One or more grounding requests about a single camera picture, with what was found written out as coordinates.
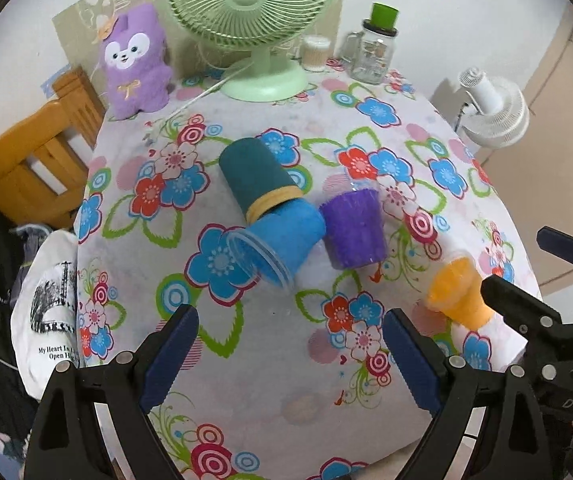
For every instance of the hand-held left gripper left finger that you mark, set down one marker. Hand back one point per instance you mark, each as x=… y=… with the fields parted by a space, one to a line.
x=169 y=360

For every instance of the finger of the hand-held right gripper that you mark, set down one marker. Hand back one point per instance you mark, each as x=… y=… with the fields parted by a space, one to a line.
x=514 y=300
x=564 y=247

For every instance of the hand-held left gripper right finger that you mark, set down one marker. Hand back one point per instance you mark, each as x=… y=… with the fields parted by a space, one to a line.
x=414 y=360

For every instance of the orange cup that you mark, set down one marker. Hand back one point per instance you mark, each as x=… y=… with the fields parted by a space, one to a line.
x=459 y=295

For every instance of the purple cup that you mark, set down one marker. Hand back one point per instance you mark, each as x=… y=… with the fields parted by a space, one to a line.
x=356 y=230

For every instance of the teal blue cup yellow band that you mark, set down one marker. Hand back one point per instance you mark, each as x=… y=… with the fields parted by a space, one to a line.
x=261 y=175

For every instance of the floral tablecloth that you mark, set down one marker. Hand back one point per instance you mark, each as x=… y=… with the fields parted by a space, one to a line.
x=266 y=360

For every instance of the white printed bag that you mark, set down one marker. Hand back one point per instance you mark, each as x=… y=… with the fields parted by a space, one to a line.
x=41 y=320

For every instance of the white clip fan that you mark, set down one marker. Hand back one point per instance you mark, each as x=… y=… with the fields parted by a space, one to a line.
x=501 y=110

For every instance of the wooden chair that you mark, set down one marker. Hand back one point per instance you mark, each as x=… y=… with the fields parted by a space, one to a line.
x=16 y=180

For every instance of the glass jar mug green lid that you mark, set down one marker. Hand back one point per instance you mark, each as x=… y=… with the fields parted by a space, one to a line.
x=371 y=55

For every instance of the purple plush toy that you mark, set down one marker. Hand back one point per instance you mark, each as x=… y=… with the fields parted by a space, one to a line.
x=134 y=85

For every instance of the green desk fan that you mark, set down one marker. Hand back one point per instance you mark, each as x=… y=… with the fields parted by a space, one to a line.
x=261 y=72

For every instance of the cotton swab container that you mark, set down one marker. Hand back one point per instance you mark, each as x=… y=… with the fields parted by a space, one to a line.
x=315 y=55

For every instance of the beige printed board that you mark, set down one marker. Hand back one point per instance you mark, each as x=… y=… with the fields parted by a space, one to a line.
x=81 y=20

